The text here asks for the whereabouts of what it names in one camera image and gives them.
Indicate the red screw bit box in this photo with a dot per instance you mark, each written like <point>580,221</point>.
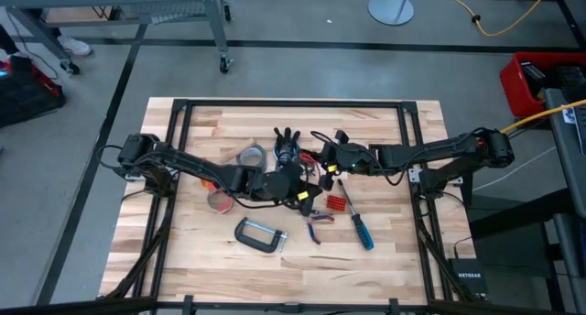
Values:
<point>336,203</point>

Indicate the white cardboard box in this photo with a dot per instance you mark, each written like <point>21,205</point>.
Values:
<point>211,200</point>

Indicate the black storage crate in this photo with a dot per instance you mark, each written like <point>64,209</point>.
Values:
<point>27,95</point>

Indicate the grey desk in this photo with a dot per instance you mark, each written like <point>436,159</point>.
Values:
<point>572,191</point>

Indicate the black table frame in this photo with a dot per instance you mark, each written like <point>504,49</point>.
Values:
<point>293,103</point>

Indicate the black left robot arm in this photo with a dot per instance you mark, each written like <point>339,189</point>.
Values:
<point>197,168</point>

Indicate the person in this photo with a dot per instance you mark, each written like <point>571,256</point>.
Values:
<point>75,46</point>

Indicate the grey duct tape roll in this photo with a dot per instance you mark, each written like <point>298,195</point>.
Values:
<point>241,158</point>

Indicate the red plastic bin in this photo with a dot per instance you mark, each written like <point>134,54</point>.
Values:
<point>513,83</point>

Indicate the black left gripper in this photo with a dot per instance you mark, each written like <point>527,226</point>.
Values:
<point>274,184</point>

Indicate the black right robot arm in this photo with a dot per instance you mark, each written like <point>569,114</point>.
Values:
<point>439,150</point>

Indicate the round grey stand base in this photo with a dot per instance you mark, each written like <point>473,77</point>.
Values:
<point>384,10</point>

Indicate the black C-clamp silver screw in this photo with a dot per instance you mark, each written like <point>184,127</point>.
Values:
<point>249,242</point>

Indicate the black Netgear network switch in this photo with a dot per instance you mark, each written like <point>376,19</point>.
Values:
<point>469,278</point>

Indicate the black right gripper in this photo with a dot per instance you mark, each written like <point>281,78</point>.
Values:
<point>359,157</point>

